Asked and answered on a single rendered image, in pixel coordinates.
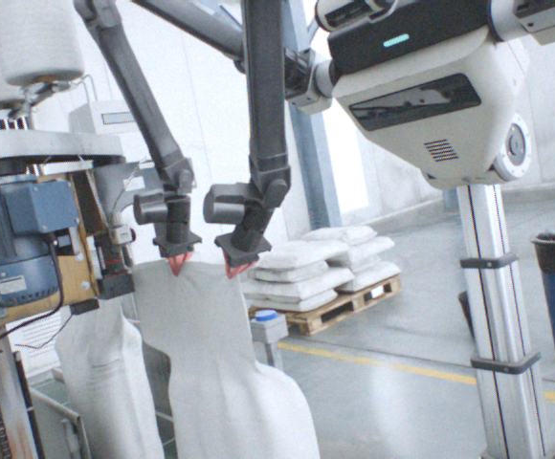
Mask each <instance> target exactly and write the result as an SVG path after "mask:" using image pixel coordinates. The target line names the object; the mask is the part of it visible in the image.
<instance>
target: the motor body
mask: <svg viewBox="0 0 555 459"><path fill-rule="evenodd" d="M36 181H38V178H37V175H36V174H20V175H12V176H6V177H0V309H4V308H8V307H13V306H18V305H22V304H26V303H30V302H34V301H37V300H39V299H42V298H45V297H48V296H50V295H53V294H55V293H56V292H57V291H58V290H59V288H58V285H57V280H56V272H55V268H54V264H53V261H52V257H51V256H50V253H49V250H48V249H47V247H46V244H44V243H43V242H42V240H41V237H42V234H40V233H38V232H36V233H29V234H22V235H16V234H15V233H14V232H13V228H12V224H11V218H10V215H9V211H8V207H7V203H6V199H5V195H6V193H7V192H9V191H13V190H17V189H20V188H24V187H27V186H28V185H34V184H39V183H37V182H36Z"/></svg>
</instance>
